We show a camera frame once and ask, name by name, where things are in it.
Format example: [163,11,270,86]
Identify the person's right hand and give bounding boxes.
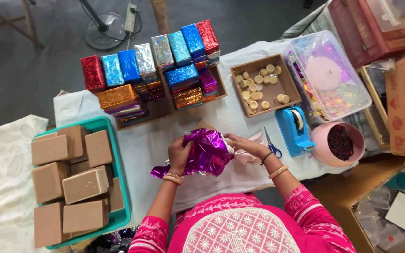
[224,133,271,161]

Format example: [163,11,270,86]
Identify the person's left hand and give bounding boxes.
[167,136,193,176]

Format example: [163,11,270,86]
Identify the purple foil wrapping sheet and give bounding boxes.
[150,128,235,179]

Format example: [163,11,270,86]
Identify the pale pink paper sheet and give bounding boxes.
[234,131,264,165]

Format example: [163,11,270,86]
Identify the gold beaded bangles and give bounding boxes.
[162,171,185,186]

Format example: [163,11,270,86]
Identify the black wrist band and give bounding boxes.
[260,151,274,166]

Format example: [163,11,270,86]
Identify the white table cloth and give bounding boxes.
[53,40,359,225]

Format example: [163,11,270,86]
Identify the peach bangle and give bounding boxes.
[268,164,289,180]

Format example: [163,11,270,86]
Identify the group of cream round caps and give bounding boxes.
[235,64,290,115]

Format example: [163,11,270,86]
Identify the blue tape dispenser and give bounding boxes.
[275,106,316,157]

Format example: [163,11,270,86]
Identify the clear tape roll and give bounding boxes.
[290,109,304,131]

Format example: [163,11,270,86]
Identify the square wooden tray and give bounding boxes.
[230,53,302,118]

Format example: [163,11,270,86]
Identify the group of foil wrapped boxes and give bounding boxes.
[80,19,221,123]

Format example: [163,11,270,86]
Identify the pink plastic bowl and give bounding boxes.
[310,122,365,168]

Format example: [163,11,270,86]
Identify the person's pink embroidered kurta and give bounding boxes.
[129,184,358,253]

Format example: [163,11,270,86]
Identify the teal plastic tray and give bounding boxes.
[32,116,132,250]

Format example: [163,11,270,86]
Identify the heap of dark red bands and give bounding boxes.
[327,125,354,161]

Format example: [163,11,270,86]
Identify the pink round disc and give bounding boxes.
[305,56,342,91]

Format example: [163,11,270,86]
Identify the heap of colourful trinkets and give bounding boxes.
[289,51,365,120]

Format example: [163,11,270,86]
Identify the pile of brown cardboard boxes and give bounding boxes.
[31,125,125,249]

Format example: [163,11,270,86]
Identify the carton of clear plastic packets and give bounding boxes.
[310,155,405,253]

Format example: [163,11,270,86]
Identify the heap of shiny foil sheets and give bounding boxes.
[85,227,140,253]

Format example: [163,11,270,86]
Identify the clear plastic lidded container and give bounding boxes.
[283,30,372,123]

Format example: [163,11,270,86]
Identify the white power strip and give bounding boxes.
[124,3,139,34]

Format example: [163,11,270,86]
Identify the grey striped cloth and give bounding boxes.
[280,2,334,42]

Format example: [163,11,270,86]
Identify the narrow wooden framed tray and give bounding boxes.
[357,65,391,151]

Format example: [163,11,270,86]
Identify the clear plastic bag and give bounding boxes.
[366,58,396,98]

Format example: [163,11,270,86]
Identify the cream patterned cloth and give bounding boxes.
[0,114,60,253]

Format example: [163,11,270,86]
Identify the wooden stand legs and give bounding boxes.
[0,0,45,50]

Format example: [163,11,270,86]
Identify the clear plastic storage box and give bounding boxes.
[366,0,405,33]

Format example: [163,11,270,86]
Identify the blue handled scissors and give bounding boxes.
[263,126,283,159]

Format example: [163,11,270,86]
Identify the pedestal fan base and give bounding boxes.
[79,0,128,50]

